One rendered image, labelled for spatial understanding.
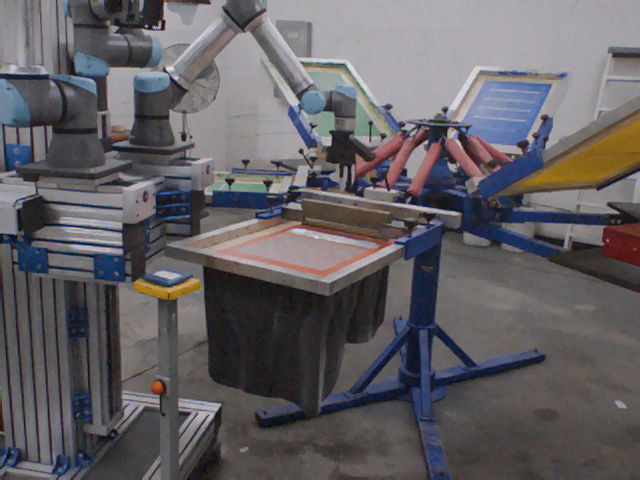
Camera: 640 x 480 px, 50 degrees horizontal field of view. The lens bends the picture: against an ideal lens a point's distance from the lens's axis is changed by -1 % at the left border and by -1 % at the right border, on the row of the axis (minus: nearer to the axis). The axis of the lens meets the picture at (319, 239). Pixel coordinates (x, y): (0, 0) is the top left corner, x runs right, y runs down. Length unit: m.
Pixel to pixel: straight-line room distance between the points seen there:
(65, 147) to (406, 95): 5.21
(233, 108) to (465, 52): 2.72
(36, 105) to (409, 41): 5.32
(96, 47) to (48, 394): 1.22
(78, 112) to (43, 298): 0.66
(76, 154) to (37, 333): 0.68
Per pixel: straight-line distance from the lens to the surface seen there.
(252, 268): 1.97
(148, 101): 2.35
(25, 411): 2.50
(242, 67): 7.84
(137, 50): 1.70
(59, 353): 2.35
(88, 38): 1.63
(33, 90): 1.83
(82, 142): 1.92
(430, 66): 6.75
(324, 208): 2.50
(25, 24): 1.85
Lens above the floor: 1.56
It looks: 15 degrees down
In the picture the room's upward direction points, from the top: 3 degrees clockwise
